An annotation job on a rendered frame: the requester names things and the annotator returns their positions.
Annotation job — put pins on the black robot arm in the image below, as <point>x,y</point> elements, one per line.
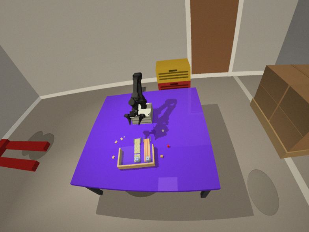
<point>137,96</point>

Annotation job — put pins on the tan strip with teal dots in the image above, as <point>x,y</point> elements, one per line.
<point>137,142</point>

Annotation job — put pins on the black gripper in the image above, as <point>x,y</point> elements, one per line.
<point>141,116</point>

